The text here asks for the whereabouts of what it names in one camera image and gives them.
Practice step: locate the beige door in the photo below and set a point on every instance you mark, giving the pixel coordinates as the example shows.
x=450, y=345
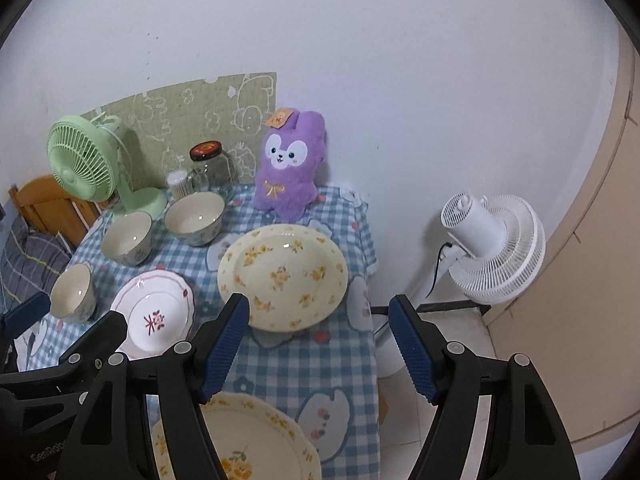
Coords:
x=590, y=260

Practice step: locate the yellow floral plate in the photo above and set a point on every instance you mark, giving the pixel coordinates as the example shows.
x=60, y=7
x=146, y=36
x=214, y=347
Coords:
x=260, y=440
x=285, y=270

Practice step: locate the green printed wall sticker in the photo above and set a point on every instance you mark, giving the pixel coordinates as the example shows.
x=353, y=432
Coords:
x=200, y=105

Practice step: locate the grey striped blanket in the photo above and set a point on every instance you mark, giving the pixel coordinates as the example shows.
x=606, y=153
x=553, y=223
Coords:
x=30, y=255

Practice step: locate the blue checkered tablecloth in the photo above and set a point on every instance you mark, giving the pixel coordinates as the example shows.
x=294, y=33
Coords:
x=310, y=360

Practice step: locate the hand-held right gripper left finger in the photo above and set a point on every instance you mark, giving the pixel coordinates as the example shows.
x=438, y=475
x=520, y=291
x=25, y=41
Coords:
x=225, y=345

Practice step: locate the purple plush toy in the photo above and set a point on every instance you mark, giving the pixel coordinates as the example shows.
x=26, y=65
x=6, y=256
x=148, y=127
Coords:
x=287, y=180

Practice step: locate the cotton swab container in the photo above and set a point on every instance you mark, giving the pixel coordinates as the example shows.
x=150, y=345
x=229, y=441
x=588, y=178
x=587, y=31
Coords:
x=178, y=185

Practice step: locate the pink-rimmed white plate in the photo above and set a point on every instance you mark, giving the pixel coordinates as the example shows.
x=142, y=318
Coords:
x=155, y=310

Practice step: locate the glass jar with black lid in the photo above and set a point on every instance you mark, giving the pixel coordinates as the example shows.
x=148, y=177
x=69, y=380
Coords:
x=215, y=167

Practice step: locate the floral ceramic bowl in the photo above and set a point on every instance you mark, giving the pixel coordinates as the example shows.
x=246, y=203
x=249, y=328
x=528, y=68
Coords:
x=70, y=292
x=192, y=217
x=125, y=237

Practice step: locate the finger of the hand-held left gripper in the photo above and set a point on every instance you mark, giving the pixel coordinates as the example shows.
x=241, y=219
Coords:
x=100, y=335
x=25, y=316

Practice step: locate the white floor fan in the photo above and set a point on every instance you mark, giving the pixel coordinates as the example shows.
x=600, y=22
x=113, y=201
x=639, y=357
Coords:
x=500, y=245

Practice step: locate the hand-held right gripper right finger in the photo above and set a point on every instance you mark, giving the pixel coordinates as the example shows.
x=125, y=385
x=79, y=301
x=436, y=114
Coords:
x=415, y=350

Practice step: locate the green desk fan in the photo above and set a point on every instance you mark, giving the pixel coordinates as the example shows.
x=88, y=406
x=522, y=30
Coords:
x=80, y=155

